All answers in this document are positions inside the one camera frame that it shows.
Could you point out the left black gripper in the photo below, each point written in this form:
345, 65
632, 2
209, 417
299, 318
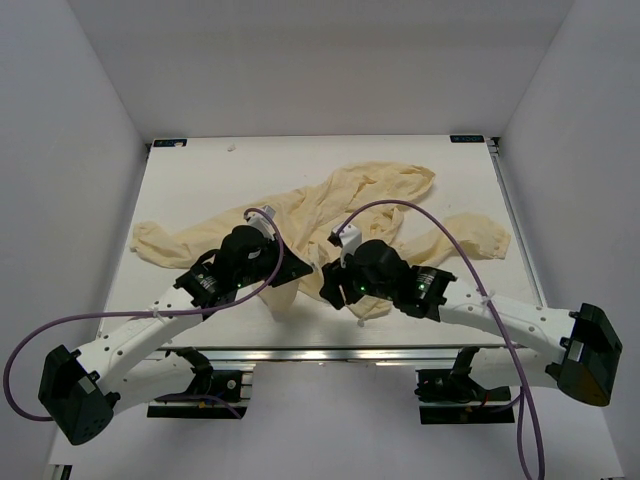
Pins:
294, 268

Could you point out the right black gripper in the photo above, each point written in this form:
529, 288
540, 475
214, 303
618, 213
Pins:
331, 286

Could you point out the cream yellow jacket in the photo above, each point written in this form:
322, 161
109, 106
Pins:
373, 196

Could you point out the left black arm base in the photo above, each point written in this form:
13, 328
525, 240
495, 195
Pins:
223, 395

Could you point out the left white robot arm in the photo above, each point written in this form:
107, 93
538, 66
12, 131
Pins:
82, 390

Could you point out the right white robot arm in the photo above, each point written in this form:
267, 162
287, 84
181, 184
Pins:
576, 352

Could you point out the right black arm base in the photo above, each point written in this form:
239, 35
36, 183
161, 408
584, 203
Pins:
445, 399

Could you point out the left blue corner label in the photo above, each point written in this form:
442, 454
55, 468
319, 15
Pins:
169, 143

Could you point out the blue corner label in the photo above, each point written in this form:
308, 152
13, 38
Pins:
464, 139
169, 143

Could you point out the right blue corner label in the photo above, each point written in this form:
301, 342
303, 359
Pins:
464, 139

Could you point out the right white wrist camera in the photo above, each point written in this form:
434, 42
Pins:
348, 238

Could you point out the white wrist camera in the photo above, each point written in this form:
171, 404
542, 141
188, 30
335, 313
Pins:
348, 238
261, 219

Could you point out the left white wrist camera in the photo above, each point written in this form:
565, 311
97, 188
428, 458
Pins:
261, 219

